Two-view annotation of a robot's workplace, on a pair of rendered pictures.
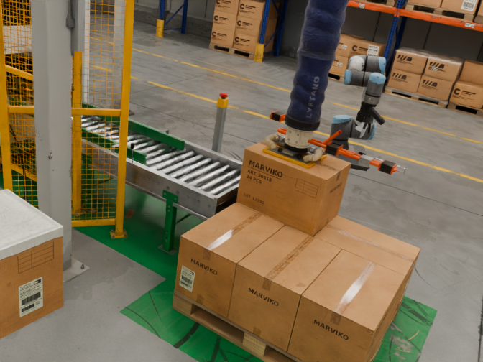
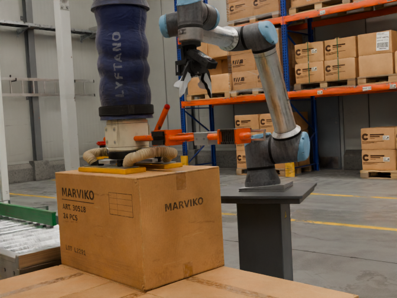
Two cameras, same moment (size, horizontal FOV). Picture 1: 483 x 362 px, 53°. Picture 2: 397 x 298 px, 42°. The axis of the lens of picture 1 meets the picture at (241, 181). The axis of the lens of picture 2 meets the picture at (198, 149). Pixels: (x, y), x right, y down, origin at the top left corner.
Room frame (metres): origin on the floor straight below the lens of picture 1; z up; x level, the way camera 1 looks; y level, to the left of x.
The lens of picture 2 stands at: (1.03, -1.25, 1.12)
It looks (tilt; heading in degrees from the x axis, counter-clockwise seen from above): 3 degrees down; 18
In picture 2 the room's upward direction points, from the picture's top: 3 degrees counter-clockwise
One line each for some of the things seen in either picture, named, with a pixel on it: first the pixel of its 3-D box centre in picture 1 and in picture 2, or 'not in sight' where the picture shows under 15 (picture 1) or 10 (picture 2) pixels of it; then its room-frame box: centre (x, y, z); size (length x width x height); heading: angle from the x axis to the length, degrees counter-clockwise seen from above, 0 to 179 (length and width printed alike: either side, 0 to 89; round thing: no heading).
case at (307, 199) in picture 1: (292, 182); (136, 217); (2.99, -0.35, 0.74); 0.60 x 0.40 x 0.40; 60
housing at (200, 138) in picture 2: (366, 160); (207, 138); (2.77, -0.73, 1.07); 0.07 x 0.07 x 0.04; 61
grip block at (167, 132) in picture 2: (333, 149); (166, 137); (2.88, -0.54, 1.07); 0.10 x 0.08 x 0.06; 151
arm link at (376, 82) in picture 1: (375, 85); (189, 12); (2.82, -0.68, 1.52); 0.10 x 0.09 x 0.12; 169
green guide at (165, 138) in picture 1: (116, 117); (2, 207); (4.11, 1.21, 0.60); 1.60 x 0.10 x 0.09; 62
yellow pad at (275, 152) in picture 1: (289, 154); (110, 165); (2.91, -0.28, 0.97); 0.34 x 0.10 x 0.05; 61
